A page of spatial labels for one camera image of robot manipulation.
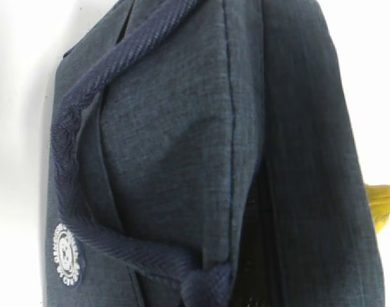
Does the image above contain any dark blue lunch bag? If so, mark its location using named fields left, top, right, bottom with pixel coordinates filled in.
left=44, top=1, right=385, bottom=306

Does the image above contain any yellow pear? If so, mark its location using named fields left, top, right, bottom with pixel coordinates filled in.
left=366, top=185, right=390, bottom=233

